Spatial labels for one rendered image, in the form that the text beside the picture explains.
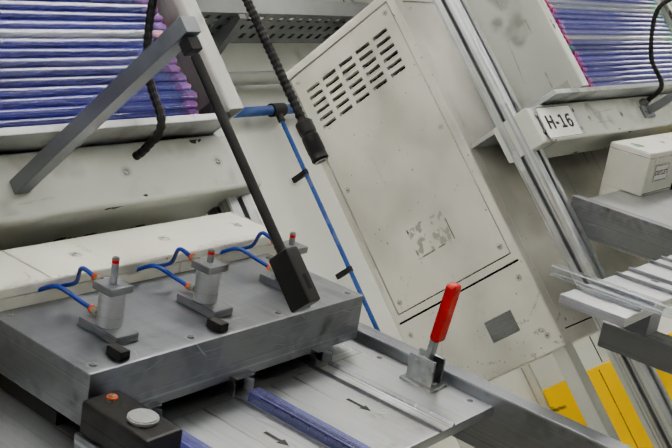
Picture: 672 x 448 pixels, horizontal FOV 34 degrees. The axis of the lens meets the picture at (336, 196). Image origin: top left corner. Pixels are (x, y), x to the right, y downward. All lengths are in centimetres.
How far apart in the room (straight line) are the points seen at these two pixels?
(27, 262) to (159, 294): 12
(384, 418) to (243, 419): 13
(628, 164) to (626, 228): 22
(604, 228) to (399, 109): 45
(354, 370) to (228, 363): 15
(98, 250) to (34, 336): 17
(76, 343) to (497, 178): 119
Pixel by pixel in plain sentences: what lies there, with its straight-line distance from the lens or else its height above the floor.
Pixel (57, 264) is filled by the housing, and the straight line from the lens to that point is 102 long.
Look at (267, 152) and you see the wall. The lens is 365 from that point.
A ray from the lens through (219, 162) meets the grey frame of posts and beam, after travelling 124.
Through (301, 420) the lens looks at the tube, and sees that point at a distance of 94.
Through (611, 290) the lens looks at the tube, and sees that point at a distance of 114.
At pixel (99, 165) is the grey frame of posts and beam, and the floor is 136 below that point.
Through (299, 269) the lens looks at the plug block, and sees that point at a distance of 81.
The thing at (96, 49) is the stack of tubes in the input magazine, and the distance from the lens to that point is 118.
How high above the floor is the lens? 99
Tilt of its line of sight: 12 degrees up
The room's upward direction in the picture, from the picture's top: 25 degrees counter-clockwise
